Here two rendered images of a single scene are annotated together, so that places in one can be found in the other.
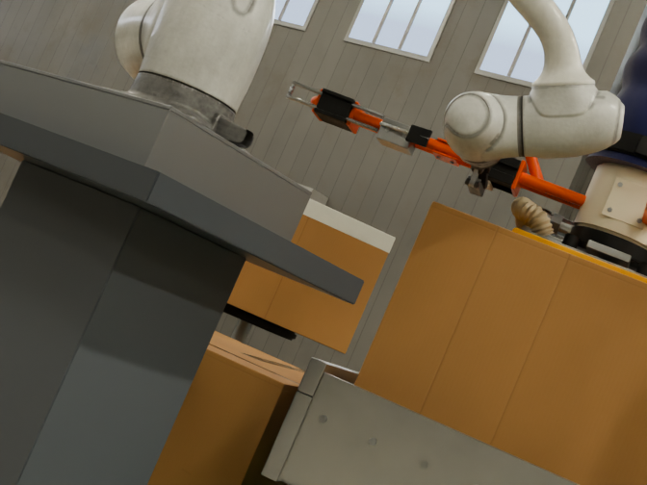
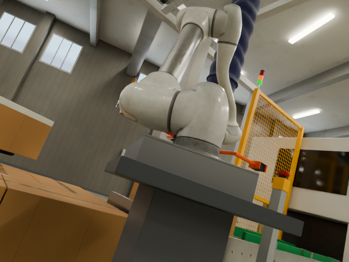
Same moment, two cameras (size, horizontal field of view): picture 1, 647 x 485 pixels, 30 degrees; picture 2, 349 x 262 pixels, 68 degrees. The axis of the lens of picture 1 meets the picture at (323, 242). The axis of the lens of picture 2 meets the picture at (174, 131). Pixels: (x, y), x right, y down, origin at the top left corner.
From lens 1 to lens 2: 159 cm
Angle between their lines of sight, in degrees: 50
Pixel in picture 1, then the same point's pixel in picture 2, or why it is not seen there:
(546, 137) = (229, 140)
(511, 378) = not seen: hidden behind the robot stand
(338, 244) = (36, 124)
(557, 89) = (235, 127)
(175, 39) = (215, 127)
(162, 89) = (212, 149)
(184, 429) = (103, 247)
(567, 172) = (21, 75)
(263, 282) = (8, 138)
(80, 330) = not seen: outside the picture
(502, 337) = not seen: hidden behind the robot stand
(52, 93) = (189, 159)
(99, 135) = (224, 185)
